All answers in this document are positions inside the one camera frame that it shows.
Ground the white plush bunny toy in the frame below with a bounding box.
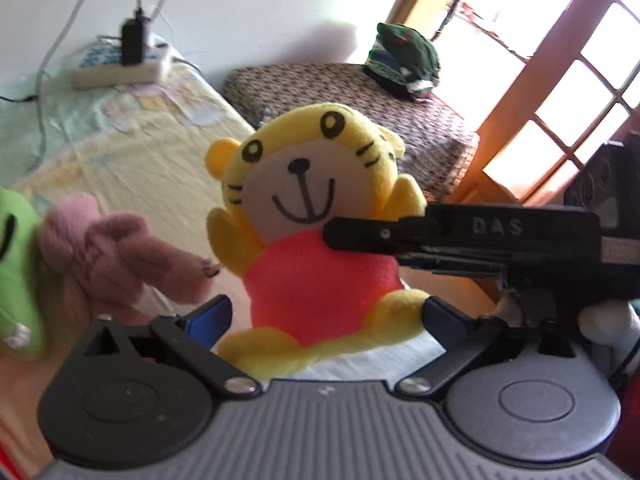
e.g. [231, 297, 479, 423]
[492, 292, 639, 365]

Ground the white power strip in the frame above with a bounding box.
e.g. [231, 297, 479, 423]
[70, 44, 175, 90]

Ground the black charging cable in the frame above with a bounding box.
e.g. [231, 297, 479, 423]
[0, 0, 144, 172]

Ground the black power adapter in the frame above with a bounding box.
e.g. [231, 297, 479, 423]
[120, 8, 149, 66]

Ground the patterned brown stool cover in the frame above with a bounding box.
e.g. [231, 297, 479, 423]
[221, 63, 482, 204]

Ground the yellow tiger plush toy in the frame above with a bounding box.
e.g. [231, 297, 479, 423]
[205, 103, 426, 382]

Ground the pink plush teddy bear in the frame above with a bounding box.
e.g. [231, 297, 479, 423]
[38, 193, 220, 327]

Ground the green plush toy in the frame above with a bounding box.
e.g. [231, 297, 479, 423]
[1, 188, 44, 360]

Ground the red storage box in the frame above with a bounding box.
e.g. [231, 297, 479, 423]
[0, 445, 23, 480]

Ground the wooden framed window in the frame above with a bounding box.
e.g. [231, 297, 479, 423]
[387, 0, 640, 206]

